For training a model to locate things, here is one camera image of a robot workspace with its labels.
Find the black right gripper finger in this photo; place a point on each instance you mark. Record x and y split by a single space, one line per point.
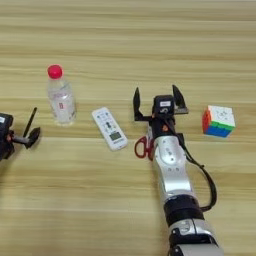
136 103
179 98

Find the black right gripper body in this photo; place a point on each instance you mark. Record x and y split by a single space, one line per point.
163 126

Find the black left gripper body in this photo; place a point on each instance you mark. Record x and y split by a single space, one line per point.
6 146

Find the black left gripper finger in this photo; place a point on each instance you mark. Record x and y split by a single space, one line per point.
32 136

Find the white remote control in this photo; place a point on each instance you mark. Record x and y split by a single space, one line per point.
110 128

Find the clear bottle with red cap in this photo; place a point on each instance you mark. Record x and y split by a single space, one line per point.
61 100

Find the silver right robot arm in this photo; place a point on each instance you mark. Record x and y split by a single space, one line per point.
173 170

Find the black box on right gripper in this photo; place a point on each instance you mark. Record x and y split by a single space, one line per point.
163 105

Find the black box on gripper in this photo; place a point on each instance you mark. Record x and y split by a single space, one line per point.
163 105
5 123

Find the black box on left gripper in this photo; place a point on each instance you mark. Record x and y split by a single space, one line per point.
5 123

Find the colourful puzzle cube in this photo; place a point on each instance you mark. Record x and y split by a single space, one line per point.
218 121

